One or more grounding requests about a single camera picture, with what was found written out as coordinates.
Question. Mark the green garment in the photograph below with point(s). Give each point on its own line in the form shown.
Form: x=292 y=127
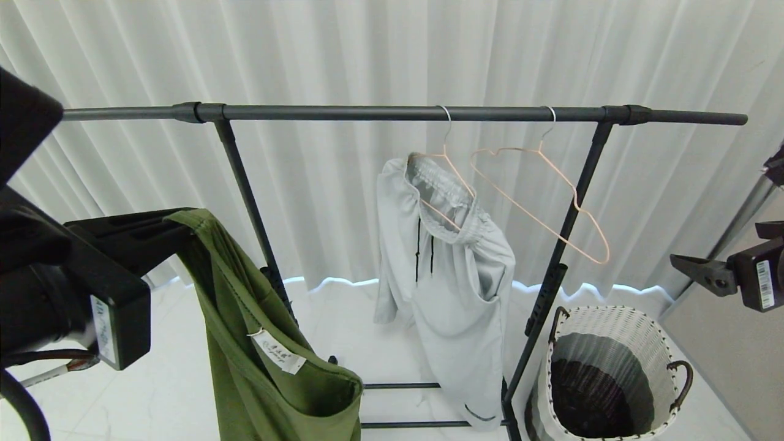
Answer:
x=263 y=392

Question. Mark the black clothes rack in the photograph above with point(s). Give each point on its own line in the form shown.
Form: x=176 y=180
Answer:
x=367 y=113

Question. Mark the white curtain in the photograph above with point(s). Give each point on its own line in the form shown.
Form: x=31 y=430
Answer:
x=337 y=55

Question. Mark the pale grey shorts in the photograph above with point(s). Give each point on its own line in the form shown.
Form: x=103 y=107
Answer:
x=465 y=306

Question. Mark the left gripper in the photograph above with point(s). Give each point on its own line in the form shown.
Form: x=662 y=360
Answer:
x=122 y=324

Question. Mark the pink clothes hanger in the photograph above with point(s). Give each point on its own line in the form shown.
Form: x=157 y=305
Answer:
x=462 y=176
x=533 y=211

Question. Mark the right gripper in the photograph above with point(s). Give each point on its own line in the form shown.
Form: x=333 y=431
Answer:
x=753 y=275

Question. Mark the white laundry basket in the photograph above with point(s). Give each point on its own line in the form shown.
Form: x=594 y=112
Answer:
x=612 y=324

